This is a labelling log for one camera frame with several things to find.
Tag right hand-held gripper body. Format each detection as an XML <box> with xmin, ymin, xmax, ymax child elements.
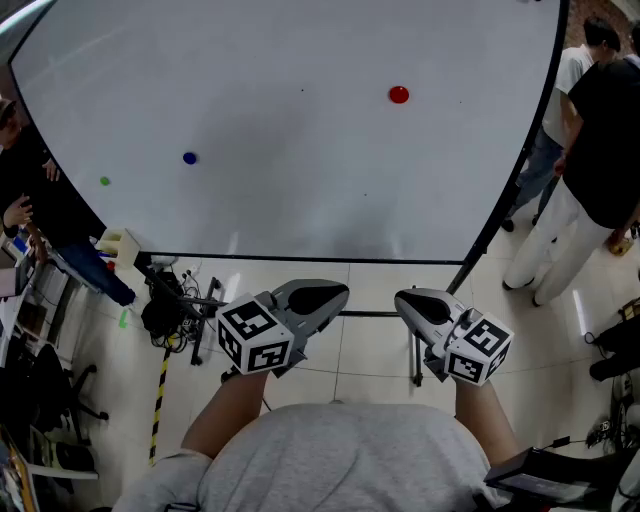
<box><xmin>424</xmin><ymin>306</ymin><xmax>515</xmax><ymax>387</ymax></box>

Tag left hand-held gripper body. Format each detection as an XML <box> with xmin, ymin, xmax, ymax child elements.
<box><xmin>215</xmin><ymin>292</ymin><xmax>322</xmax><ymax>377</ymax></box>

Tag person's right forearm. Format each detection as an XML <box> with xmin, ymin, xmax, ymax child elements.
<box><xmin>452</xmin><ymin>377</ymin><xmax>521</xmax><ymax>476</ymax></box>

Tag person's left forearm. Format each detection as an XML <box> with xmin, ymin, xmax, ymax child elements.
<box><xmin>180</xmin><ymin>369</ymin><xmax>271</xmax><ymax>460</ymax></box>

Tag white whiteboard with black frame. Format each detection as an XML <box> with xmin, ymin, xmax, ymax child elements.
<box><xmin>8</xmin><ymin>0</ymin><xmax>572</xmax><ymax>266</ymax></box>

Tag yellow black striped floor tape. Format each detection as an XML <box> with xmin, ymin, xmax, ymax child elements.
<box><xmin>148</xmin><ymin>347</ymin><xmax>172</xmax><ymax>467</ymax></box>

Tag black bag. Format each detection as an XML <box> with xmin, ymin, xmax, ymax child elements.
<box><xmin>584</xmin><ymin>297</ymin><xmax>640</xmax><ymax>384</ymax></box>

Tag black box device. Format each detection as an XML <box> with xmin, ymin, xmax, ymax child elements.
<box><xmin>483</xmin><ymin>446</ymin><xmax>609</xmax><ymax>502</ymax></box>

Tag person's gray shirt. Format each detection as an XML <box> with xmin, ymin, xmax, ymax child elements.
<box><xmin>112</xmin><ymin>402</ymin><xmax>509</xmax><ymax>512</ymax></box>

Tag white plastic pen holder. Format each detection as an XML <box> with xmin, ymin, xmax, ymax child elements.
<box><xmin>96</xmin><ymin>228</ymin><xmax>142</xmax><ymax>271</ymax></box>

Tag black office chair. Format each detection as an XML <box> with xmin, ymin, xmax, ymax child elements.
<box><xmin>0</xmin><ymin>334</ymin><xmax>110</xmax><ymax>446</ymax></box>

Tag tangle of black cables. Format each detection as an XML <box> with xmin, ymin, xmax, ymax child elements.
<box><xmin>140</xmin><ymin>269</ymin><xmax>221</xmax><ymax>354</ymax></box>

